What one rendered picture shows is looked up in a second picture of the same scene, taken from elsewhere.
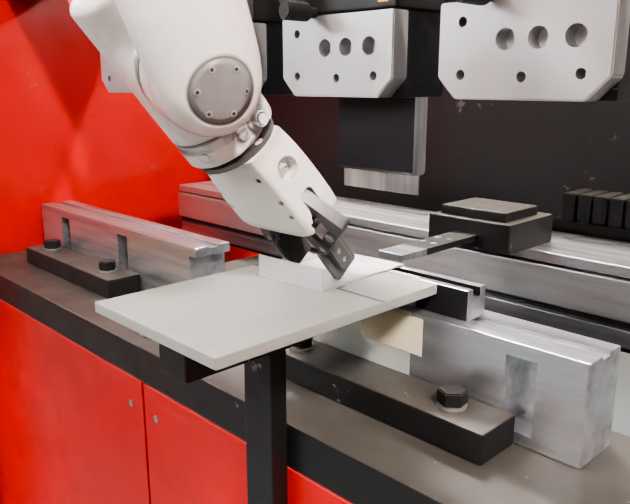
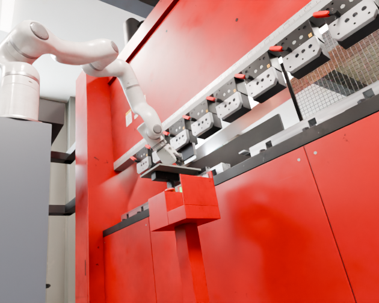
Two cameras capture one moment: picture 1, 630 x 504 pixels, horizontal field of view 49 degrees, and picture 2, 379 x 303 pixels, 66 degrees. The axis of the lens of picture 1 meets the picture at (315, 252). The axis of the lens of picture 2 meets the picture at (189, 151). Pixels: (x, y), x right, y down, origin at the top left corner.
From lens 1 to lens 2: 109 cm
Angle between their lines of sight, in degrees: 37
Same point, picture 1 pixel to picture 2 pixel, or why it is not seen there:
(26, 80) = (118, 188)
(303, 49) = (173, 142)
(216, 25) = (156, 121)
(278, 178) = (168, 149)
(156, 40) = (148, 122)
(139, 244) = (146, 205)
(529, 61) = (202, 125)
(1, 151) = (111, 204)
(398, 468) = not seen: hidden behind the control
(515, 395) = not seen: hidden behind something
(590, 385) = (222, 166)
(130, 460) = (146, 241)
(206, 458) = not seen: hidden behind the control
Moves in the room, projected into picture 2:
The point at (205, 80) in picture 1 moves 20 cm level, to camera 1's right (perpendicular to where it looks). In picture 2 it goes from (155, 127) to (195, 119)
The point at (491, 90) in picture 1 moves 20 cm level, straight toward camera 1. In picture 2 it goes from (198, 131) to (186, 115)
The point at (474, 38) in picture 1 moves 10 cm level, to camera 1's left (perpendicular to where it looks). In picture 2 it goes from (195, 126) to (177, 130)
